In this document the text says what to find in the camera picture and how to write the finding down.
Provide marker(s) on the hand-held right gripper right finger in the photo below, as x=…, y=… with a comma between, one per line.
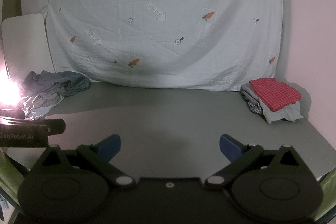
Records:
x=230, y=149

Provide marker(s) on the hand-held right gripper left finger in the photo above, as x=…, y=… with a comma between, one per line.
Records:
x=110, y=148

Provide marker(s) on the blue denim jeans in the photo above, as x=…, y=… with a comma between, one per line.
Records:
x=31, y=79

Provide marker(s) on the light blue shirt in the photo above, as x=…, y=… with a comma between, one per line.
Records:
x=39, y=107

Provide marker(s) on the black white plaid garment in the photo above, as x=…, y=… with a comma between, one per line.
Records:
x=252, y=106

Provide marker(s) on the grey-green garment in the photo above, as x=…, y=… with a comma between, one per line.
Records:
x=73, y=83

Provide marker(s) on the grey folded garment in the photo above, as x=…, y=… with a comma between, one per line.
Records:
x=284, y=114

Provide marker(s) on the red checked folded garment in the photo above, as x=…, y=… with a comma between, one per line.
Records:
x=275, y=94

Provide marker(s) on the white rounded panel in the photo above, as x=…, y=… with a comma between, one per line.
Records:
x=25, y=37

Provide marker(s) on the green fabric chair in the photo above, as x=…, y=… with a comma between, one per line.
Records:
x=328, y=192

